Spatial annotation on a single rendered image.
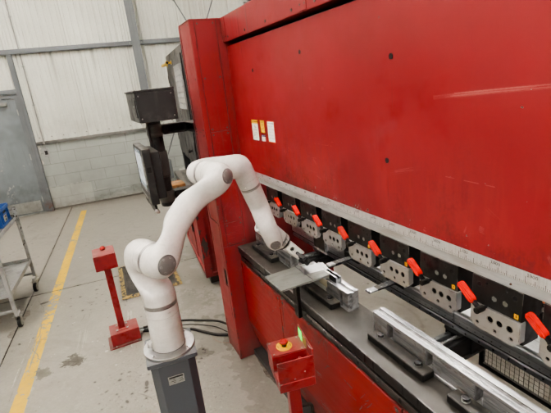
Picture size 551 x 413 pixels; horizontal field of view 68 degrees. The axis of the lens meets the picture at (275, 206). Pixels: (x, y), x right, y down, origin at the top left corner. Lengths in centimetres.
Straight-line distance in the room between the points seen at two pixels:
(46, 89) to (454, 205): 799
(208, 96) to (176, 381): 163
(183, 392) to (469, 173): 125
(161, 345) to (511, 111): 132
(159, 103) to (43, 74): 609
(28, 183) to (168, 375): 745
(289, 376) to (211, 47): 184
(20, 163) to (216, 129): 652
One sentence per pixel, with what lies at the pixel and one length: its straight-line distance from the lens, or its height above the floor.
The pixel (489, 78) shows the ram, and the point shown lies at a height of 187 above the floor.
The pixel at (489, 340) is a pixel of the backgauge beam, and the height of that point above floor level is 93.
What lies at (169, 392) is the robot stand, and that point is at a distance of 171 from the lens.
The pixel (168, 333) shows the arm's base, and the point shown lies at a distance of 160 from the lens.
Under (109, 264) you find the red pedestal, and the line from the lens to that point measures 339.
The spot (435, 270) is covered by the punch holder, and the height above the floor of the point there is 130.
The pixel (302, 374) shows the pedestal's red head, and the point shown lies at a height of 73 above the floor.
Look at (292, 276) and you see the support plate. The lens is 203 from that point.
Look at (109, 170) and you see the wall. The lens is 869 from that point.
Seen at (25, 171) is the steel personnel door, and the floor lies 81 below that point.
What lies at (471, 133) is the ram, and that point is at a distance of 120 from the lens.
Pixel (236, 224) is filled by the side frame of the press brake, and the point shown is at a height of 102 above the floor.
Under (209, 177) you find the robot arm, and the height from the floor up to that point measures 161.
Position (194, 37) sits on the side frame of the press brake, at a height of 220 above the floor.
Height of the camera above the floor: 192
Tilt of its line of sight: 17 degrees down
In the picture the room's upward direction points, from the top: 6 degrees counter-clockwise
